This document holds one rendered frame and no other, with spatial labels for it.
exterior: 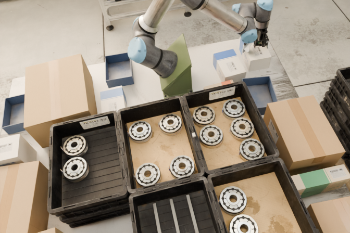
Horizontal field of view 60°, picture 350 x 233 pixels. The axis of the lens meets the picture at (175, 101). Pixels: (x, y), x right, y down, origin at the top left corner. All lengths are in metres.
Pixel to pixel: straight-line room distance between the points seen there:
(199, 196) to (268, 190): 0.27
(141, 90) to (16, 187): 0.78
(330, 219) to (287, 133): 0.37
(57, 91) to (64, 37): 1.83
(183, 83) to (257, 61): 0.44
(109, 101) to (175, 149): 0.46
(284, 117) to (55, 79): 1.13
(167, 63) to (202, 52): 0.38
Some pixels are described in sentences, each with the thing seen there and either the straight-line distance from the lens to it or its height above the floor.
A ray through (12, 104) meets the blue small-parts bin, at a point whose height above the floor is 0.71.
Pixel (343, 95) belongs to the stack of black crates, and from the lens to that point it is 2.06.
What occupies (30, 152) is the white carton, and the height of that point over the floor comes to 0.76.
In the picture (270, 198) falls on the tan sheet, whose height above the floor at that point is 0.83.
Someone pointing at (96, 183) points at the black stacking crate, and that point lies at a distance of 1.34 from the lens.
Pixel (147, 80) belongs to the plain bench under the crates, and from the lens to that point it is 1.76.
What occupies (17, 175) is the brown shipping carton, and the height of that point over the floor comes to 0.86.
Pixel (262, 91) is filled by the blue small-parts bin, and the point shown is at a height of 0.70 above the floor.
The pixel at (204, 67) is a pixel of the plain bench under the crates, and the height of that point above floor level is 0.70.
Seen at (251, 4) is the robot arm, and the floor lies 1.10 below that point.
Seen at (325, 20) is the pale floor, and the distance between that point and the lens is 3.40.
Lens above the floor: 2.01
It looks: 53 degrees down
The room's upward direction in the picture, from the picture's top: 8 degrees counter-clockwise
